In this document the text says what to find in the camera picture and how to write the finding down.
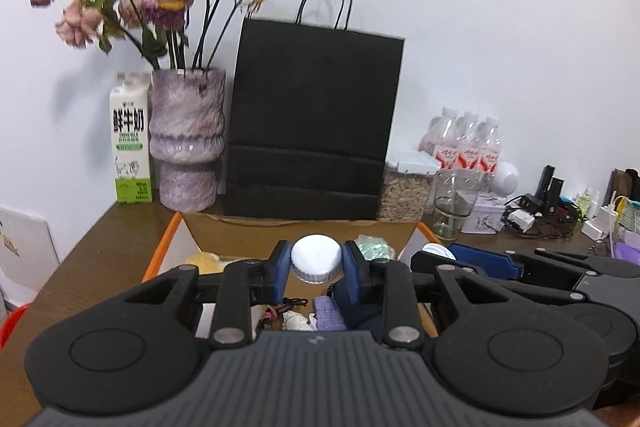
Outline orange-edged cardboard box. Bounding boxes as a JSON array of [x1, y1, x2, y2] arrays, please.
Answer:
[[141, 210, 443, 338]]

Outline white floral tin box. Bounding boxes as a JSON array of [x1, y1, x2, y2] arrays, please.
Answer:
[[460, 193, 507, 235]]

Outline black paper bag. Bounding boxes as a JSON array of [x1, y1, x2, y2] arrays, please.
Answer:
[[222, 0, 406, 222]]

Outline white yellow plush sheep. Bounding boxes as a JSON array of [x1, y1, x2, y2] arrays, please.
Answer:
[[184, 252, 226, 277]]

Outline clear red-label drink bottle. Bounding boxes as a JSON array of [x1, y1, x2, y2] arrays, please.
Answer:
[[420, 107, 458, 170], [452, 111, 481, 172], [477, 116, 502, 172]]

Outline white power adapter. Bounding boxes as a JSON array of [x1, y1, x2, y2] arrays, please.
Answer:
[[582, 206, 621, 240]]

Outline purple knit cloth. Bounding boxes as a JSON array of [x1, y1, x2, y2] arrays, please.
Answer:
[[312, 297, 346, 333]]

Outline clear seed storage container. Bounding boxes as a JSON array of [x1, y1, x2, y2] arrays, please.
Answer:
[[382, 150, 441, 224]]

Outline tangled black cables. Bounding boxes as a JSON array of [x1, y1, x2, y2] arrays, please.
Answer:
[[500, 199, 586, 240]]

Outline wooden desktop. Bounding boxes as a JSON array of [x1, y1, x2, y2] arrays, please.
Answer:
[[0, 194, 640, 427]]

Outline green bubble wrap bundle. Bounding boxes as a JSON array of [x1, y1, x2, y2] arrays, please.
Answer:
[[356, 235, 398, 262]]

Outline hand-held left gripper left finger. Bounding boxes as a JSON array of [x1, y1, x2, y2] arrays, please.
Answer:
[[122, 241, 294, 349]]

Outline white charger plug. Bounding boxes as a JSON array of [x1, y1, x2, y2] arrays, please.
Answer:
[[507, 208, 535, 233]]

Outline clear glass cup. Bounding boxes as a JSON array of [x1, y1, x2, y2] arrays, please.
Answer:
[[431, 169, 485, 242]]

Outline black upright device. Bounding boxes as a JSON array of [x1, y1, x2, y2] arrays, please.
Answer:
[[547, 177, 565, 208], [535, 165, 556, 212]]

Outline white green milk carton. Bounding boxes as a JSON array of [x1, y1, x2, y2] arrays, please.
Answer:
[[110, 72, 153, 204]]

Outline white ribbed bottle cap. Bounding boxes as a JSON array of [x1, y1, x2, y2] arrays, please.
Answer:
[[291, 234, 343, 284], [421, 243, 458, 262]]

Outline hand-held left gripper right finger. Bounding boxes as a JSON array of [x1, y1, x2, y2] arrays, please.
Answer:
[[333, 241, 506, 350]]

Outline purple mottled vase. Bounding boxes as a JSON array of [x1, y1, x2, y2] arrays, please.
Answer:
[[150, 68, 227, 212]]

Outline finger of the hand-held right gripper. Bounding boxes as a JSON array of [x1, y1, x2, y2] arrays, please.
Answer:
[[410, 251, 507, 304], [447, 243, 539, 283]]

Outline white round speaker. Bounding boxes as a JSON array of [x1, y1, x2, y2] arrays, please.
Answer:
[[492, 161, 522, 195]]

